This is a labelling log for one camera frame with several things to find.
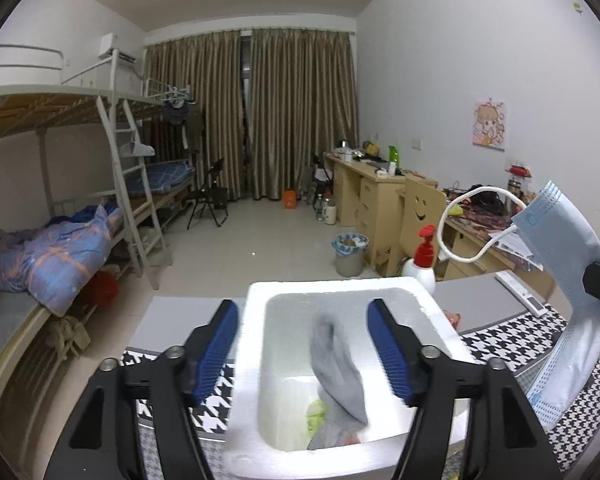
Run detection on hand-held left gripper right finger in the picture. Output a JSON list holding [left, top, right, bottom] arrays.
[[367, 298, 563, 480]]

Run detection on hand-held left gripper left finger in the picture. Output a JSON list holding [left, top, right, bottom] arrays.
[[45, 299, 241, 480]]

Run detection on light blue face mask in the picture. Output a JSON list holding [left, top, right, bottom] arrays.
[[437, 181, 600, 431]]

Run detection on grey sock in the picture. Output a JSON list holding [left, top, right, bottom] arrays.
[[307, 312, 371, 451]]

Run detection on white foam box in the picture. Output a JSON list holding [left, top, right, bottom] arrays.
[[223, 277, 478, 480]]

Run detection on yellow-green tissue packet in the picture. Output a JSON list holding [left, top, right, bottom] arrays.
[[304, 400, 331, 448]]

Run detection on white remote control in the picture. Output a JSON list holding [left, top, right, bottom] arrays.
[[495, 271, 548, 317]]

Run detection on white pump bottle red top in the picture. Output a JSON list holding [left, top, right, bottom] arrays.
[[401, 225, 437, 295]]

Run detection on printed paper sheets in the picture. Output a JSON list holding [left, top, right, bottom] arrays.
[[495, 232, 543, 271]]

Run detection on grey trash bin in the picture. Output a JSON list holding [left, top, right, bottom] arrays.
[[330, 232, 370, 278]]

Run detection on houndstooth table cloth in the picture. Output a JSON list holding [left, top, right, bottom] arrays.
[[122, 276, 600, 480]]

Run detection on red basin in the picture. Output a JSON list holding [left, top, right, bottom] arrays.
[[80, 272, 120, 308]]

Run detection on light wooden desk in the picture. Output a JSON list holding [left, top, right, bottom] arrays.
[[437, 200, 556, 301], [324, 152, 438, 266]]

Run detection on beige cloth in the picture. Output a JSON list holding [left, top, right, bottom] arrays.
[[44, 316, 91, 358]]

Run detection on wooden smiley face chair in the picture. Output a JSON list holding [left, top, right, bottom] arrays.
[[380, 176, 448, 277]]

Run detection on black folding chair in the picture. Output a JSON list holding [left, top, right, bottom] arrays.
[[186, 158, 229, 231]]

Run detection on white bed ladder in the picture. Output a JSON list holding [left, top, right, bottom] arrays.
[[96, 95, 173, 291]]

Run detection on white metal bunk bed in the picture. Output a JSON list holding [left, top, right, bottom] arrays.
[[140, 77, 196, 221], [0, 45, 176, 461]]

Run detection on blue plaid quilt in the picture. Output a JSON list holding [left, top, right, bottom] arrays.
[[0, 204, 126, 317]]

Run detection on brown curtain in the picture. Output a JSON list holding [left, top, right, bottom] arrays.
[[250, 27, 359, 201], [144, 30, 246, 201]]

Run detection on hanging dark clothes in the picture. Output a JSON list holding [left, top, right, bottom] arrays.
[[162, 100, 203, 153]]

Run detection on white air conditioner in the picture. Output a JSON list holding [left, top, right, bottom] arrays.
[[97, 33, 140, 65]]

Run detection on cartoon wall poster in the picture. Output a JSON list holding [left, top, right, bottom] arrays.
[[471, 100, 508, 151]]

